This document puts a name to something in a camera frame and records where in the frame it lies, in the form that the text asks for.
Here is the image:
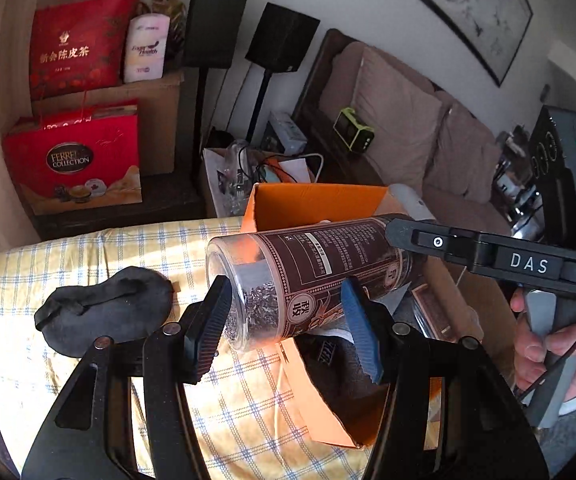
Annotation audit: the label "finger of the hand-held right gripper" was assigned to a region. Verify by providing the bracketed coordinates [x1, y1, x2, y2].
[385, 214, 478, 273]

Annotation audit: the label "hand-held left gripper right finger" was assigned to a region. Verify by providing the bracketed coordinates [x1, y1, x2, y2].
[340, 277, 551, 480]

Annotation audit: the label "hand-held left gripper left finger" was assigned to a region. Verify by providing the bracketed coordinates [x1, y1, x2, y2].
[20, 275, 233, 480]

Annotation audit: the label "brown tea jar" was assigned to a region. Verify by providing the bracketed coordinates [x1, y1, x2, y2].
[205, 214, 416, 353]

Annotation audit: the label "orange cardboard box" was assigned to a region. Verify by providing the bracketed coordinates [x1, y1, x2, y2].
[240, 182, 444, 451]

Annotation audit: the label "person's right hand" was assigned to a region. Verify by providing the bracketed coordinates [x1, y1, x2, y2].
[510, 285, 576, 403]

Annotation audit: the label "white rounded appliance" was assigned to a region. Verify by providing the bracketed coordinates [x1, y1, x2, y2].
[388, 184, 436, 223]

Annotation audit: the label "shiny tableware clutter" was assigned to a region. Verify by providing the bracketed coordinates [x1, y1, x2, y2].
[493, 125, 544, 236]

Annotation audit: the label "beige sofa cushion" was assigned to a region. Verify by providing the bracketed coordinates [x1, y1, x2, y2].
[333, 42, 444, 196]
[425, 95, 504, 206]

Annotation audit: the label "black eye mask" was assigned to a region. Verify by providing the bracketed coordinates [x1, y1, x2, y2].
[34, 266, 173, 358]

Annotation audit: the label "dark wooden low cabinet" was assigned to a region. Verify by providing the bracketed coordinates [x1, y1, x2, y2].
[18, 170, 209, 241]

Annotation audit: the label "green portable device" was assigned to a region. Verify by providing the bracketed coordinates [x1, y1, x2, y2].
[333, 107, 375, 153]

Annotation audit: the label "clear plastic bag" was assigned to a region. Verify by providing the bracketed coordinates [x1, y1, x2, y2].
[203, 141, 263, 216]

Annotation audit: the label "white papers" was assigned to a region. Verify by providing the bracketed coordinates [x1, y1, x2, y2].
[265, 156, 317, 185]

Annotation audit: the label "brown wooden sofa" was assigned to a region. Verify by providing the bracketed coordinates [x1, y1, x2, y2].
[293, 27, 524, 241]

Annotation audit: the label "white appliance box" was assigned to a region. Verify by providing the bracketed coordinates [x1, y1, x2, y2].
[268, 110, 309, 153]

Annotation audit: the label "framed ink painting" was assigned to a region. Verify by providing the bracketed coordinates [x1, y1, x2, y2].
[365, 0, 534, 86]

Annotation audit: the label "brown cardboard box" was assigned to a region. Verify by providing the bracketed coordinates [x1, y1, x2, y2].
[30, 70, 186, 176]

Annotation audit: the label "red chocolate gift bag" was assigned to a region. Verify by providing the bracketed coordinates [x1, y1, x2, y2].
[2, 92, 143, 216]

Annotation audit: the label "black speaker on stand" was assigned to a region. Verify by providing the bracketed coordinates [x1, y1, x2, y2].
[245, 2, 321, 143]
[183, 0, 249, 191]

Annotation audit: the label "white packet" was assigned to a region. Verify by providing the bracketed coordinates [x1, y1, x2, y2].
[122, 12, 171, 83]

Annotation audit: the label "dark red gift bag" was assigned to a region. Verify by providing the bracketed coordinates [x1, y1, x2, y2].
[28, 0, 138, 101]

